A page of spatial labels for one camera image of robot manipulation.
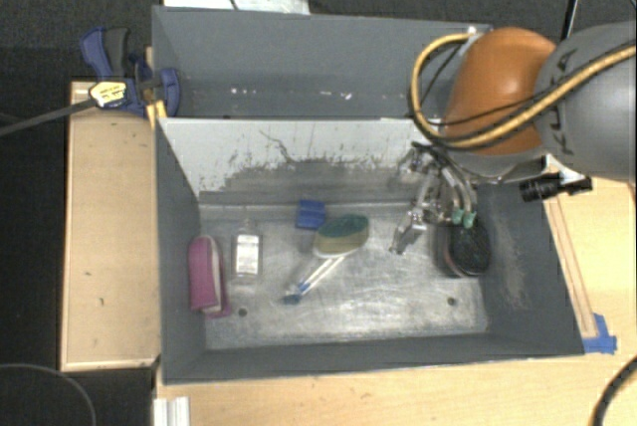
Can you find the pale wood flat board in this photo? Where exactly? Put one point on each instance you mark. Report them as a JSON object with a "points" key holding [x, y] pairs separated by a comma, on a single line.
{"points": [[112, 240]]}

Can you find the blue small block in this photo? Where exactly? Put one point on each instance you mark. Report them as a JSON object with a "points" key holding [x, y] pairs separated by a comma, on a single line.
{"points": [[309, 214]]}

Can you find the green yellow sponge brush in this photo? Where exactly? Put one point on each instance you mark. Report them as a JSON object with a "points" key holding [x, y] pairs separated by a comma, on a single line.
{"points": [[343, 235]]}

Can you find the black cylinder on white bracket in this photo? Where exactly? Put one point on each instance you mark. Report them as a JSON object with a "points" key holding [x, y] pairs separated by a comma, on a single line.
{"points": [[540, 188]]}

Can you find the black round disc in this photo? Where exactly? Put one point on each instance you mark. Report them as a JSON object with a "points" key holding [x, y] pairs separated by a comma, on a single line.
{"points": [[468, 250]]}

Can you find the pink sponge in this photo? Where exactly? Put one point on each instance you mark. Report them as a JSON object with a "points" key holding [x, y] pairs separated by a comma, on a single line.
{"points": [[203, 275]]}

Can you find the grey metal bin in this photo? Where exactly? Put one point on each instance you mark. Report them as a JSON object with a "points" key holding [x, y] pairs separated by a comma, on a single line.
{"points": [[348, 314]]}

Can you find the clear glass bottle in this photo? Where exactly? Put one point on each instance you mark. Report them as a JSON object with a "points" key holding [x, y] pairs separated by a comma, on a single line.
{"points": [[246, 255]]}

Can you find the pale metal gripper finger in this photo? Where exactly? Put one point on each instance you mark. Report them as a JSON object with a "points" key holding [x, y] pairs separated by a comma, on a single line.
{"points": [[399, 237], [419, 226]]}

